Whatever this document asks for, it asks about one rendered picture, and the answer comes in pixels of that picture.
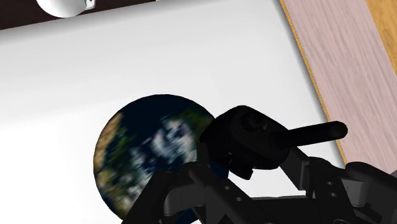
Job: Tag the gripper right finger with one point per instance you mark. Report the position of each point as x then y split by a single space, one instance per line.
335 192

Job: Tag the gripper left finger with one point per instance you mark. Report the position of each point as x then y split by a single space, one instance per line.
198 192

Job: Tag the earth globe ball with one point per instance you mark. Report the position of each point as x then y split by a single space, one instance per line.
139 149

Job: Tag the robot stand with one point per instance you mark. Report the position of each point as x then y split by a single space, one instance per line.
18 14

